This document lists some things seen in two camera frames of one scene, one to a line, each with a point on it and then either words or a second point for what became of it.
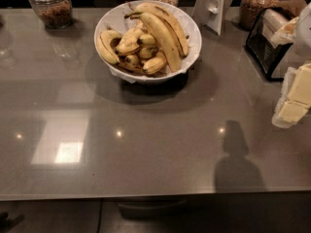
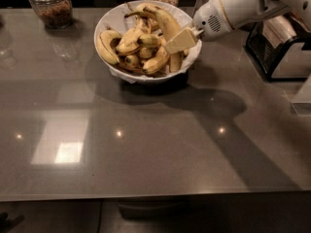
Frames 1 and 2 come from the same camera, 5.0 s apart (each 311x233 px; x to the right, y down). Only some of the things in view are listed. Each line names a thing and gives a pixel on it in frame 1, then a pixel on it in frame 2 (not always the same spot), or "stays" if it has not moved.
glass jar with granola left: [54, 5] stays
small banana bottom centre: [131, 61] stays
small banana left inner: [107, 36] stays
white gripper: [304, 33] -> [209, 19]
